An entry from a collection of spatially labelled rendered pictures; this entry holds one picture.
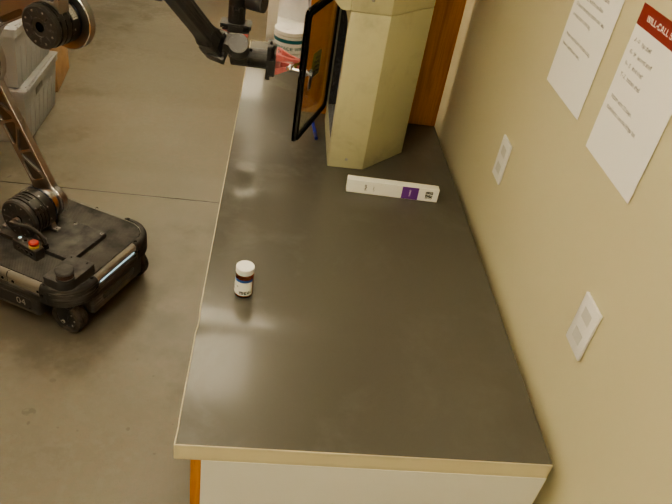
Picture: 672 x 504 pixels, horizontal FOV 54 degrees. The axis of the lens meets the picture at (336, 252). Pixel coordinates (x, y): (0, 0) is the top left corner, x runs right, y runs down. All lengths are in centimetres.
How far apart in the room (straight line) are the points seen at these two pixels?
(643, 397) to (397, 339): 54
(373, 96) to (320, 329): 77
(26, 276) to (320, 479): 169
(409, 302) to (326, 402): 38
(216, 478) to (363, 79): 114
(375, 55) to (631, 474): 123
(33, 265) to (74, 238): 20
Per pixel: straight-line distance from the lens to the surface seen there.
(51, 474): 238
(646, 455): 115
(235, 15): 230
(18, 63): 387
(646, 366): 114
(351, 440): 125
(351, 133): 197
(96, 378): 261
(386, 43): 188
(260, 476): 129
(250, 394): 130
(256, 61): 200
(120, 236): 286
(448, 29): 229
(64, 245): 280
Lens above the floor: 193
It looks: 36 degrees down
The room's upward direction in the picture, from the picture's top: 10 degrees clockwise
